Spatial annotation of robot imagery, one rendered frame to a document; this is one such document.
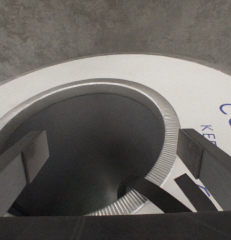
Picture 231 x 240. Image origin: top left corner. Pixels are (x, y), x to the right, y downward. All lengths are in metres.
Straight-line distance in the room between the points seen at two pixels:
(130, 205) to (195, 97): 0.37
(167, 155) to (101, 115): 0.46
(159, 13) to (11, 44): 0.98
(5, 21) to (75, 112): 0.82
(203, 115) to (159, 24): 0.76
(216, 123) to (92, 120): 0.53
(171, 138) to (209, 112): 0.15
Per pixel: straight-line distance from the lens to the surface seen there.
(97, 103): 0.74
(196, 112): 0.51
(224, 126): 0.48
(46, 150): 0.17
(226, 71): 0.75
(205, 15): 1.20
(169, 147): 0.40
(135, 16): 1.13
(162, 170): 0.37
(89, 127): 0.83
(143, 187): 0.33
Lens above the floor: 1.12
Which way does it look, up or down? 49 degrees down
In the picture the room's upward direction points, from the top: 172 degrees counter-clockwise
